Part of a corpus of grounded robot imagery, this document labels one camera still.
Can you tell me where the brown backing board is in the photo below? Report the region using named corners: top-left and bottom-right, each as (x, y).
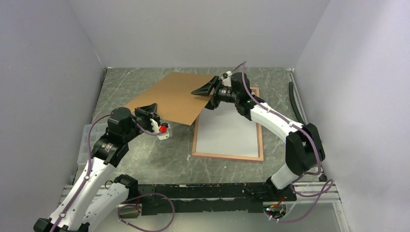
top-left (125, 72), bottom-right (214, 126)

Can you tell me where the black hose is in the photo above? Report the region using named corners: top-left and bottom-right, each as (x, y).
top-left (288, 81), bottom-right (307, 126)

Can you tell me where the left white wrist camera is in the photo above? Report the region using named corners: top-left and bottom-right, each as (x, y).
top-left (150, 119), bottom-right (173, 140)

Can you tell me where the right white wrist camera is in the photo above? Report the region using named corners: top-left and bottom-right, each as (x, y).
top-left (220, 71), bottom-right (233, 87)

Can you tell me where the clear plastic screw box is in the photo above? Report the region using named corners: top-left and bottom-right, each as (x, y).
top-left (77, 123), bottom-right (106, 165)

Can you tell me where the pink wooden picture frame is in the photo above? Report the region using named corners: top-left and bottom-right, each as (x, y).
top-left (191, 86), bottom-right (264, 162)

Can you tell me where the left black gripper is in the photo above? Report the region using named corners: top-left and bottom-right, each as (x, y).
top-left (123, 103), bottom-right (161, 143)

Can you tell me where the aluminium extrusion rail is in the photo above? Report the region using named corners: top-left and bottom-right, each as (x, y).
top-left (59, 182), bottom-right (340, 207)

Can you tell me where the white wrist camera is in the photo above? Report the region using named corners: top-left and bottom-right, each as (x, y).
top-left (220, 71), bottom-right (233, 87)
top-left (150, 119), bottom-right (173, 140)

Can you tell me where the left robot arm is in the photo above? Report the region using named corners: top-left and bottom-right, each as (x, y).
top-left (33, 103), bottom-right (161, 232)

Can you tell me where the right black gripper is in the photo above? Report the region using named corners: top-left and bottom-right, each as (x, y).
top-left (191, 75), bottom-right (240, 110)

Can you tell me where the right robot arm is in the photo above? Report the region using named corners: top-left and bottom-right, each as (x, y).
top-left (191, 72), bottom-right (325, 201)

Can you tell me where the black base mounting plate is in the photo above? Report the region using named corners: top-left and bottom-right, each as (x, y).
top-left (123, 182), bottom-right (297, 216)

